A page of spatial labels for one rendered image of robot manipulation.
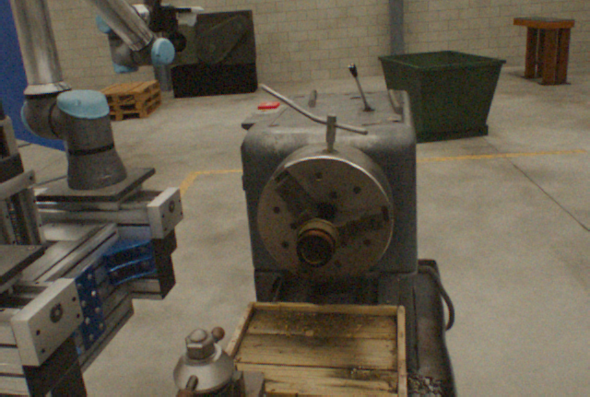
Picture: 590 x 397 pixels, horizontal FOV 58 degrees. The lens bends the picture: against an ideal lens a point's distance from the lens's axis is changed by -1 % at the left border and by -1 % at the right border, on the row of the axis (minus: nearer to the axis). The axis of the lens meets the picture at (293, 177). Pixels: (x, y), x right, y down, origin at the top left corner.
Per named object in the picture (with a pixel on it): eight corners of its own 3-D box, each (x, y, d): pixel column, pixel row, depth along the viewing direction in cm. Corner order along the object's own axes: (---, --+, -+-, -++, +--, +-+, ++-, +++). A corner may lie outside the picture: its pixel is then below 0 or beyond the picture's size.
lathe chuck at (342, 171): (264, 256, 138) (266, 140, 128) (385, 272, 134) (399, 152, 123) (255, 274, 130) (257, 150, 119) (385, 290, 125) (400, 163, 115)
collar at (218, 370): (186, 352, 73) (183, 333, 72) (241, 355, 71) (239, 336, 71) (163, 391, 66) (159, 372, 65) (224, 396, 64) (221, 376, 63)
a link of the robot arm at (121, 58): (133, 75, 153) (126, 35, 149) (108, 75, 159) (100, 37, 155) (153, 70, 159) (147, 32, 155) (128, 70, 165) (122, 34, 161)
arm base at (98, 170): (55, 190, 134) (47, 152, 131) (88, 171, 148) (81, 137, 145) (109, 190, 131) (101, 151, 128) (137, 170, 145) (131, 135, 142)
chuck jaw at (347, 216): (336, 205, 124) (386, 198, 121) (339, 225, 125) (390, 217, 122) (330, 224, 113) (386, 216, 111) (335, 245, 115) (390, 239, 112)
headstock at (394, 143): (284, 195, 204) (276, 94, 191) (411, 193, 195) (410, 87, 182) (243, 270, 148) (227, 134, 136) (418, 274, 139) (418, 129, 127)
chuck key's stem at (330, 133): (336, 164, 122) (338, 114, 119) (329, 165, 121) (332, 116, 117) (328, 161, 124) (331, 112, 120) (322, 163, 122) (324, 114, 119)
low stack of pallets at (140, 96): (117, 108, 957) (113, 84, 944) (164, 104, 955) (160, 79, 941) (92, 122, 838) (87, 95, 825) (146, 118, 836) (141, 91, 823)
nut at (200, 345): (192, 343, 70) (188, 321, 69) (220, 344, 69) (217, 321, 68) (181, 362, 66) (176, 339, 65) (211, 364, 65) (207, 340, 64)
